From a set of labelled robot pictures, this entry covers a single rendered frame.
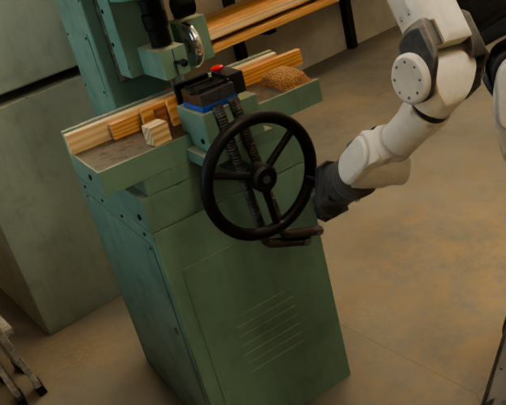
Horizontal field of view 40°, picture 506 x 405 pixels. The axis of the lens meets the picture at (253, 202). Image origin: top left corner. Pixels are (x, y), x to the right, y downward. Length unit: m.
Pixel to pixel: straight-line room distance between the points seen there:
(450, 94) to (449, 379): 1.16
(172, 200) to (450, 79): 0.76
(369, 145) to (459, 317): 1.19
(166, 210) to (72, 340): 1.20
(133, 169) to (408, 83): 0.70
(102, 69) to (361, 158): 0.86
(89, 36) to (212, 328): 0.80
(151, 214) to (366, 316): 1.01
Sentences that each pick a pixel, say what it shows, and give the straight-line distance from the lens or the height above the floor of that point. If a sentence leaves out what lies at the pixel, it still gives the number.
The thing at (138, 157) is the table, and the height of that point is 0.90.
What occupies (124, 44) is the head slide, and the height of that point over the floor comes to 1.09.
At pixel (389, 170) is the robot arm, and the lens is 1.28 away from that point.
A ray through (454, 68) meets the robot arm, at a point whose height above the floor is 1.07.
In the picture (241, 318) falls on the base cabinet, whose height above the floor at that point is 0.38.
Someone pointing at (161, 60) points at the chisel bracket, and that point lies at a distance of 1.66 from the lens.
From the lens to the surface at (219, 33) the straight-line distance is 4.05.
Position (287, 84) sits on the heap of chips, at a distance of 1.72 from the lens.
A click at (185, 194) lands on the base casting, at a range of 1.62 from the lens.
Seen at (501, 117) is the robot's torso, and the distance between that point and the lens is 1.37.
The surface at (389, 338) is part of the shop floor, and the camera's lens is 2.25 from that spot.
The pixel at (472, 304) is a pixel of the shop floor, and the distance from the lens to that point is 2.36.
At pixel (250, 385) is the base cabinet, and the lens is 1.93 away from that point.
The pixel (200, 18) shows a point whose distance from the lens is 1.92.
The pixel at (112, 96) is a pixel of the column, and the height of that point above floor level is 0.95.
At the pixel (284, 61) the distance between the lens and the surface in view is 1.87.
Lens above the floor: 1.41
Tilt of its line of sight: 26 degrees down
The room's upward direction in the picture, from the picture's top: 15 degrees counter-clockwise
